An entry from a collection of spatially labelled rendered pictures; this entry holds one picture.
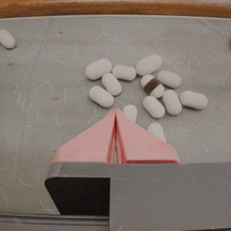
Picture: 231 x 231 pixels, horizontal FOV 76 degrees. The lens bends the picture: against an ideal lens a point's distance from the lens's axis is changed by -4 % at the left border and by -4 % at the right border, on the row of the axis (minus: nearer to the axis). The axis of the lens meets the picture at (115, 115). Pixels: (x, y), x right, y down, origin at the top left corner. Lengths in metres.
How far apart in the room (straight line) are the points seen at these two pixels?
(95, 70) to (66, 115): 0.07
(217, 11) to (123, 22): 0.15
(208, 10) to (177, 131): 0.20
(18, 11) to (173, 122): 0.29
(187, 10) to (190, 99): 0.15
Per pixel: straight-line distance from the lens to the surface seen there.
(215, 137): 0.24
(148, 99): 0.19
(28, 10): 0.31
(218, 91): 0.26
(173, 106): 0.20
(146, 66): 0.21
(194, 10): 0.31
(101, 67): 0.21
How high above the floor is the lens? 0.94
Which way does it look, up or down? 76 degrees down
